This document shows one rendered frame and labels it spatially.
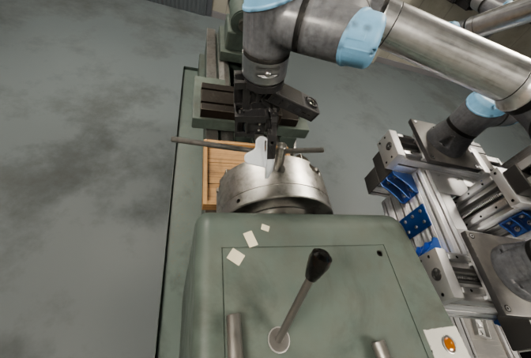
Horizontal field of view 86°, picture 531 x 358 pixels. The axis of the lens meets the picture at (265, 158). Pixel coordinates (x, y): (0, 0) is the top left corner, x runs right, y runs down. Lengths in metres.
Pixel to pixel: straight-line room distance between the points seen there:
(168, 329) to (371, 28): 1.12
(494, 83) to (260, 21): 0.38
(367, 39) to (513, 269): 0.76
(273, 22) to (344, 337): 0.50
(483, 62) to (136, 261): 1.76
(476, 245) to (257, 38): 0.84
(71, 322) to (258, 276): 1.41
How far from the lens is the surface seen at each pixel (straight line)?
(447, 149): 1.23
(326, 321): 0.56
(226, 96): 1.28
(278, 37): 0.42
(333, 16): 0.41
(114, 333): 1.79
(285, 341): 0.52
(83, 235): 1.99
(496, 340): 2.40
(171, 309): 1.24
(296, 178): 0.69
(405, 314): 0.65
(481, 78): 0.58
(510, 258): 1.01
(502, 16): 1.21
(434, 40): 0.54
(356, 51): 0.41
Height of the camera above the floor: 1.75
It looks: 47 degrees down
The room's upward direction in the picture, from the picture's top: 22 degrees clockwise
